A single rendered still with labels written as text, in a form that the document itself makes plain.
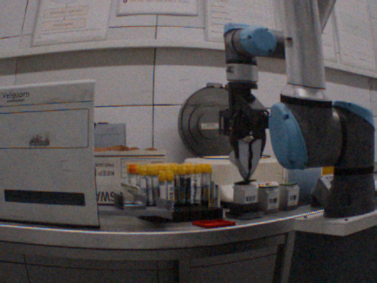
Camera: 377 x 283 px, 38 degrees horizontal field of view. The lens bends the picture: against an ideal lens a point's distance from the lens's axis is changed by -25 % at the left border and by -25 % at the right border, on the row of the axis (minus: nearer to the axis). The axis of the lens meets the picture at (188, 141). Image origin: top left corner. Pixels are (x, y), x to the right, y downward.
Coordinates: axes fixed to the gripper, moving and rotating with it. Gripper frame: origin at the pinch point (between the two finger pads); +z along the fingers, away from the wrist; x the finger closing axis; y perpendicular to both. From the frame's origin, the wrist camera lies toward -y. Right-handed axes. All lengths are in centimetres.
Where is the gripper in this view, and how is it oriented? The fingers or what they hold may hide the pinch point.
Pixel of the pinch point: (248, 174)
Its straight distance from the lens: 153.6
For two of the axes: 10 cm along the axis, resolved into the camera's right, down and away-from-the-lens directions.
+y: -4.5, -0.2, 8.9
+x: -8.9, 0.1, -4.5
